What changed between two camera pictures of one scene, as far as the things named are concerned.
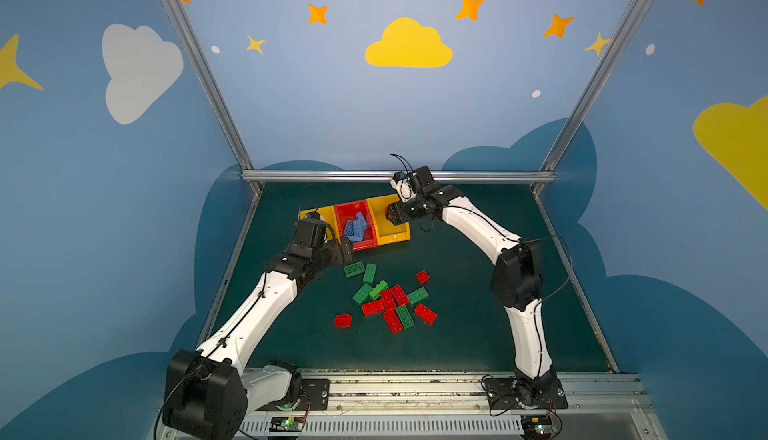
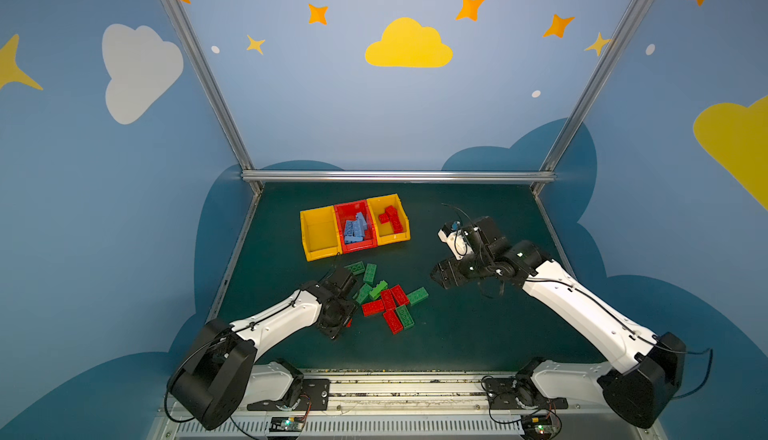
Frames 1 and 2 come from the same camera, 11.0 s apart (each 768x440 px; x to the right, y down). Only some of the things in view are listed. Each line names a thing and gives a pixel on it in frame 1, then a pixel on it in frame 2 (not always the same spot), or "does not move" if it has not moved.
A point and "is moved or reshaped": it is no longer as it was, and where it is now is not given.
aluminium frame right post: (619, 40) does not move
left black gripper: (335, 247) -> (341, 281)
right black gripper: (397, 212) -> (454, 269)
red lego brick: (394, 297) does not move
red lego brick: (388, 300) does not move
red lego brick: (393, 320) does not move
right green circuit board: (536, 426) does not move
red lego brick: (425, 313) is moved or reshaped
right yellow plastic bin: (386, 230) does not move
